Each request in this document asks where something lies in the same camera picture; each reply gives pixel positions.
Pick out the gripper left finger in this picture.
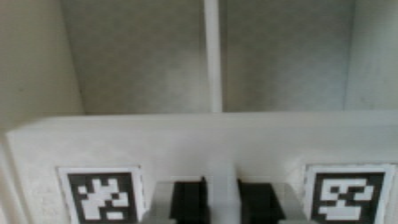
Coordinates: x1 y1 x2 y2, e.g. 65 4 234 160
168 179 209 224

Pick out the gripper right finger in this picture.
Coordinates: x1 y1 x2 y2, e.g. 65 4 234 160
236 180 285 224

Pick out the white cabinet door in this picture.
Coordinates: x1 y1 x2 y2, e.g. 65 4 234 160
0 110 398 224

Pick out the white cabinet body box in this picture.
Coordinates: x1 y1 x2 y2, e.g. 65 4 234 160
0 0 398 134

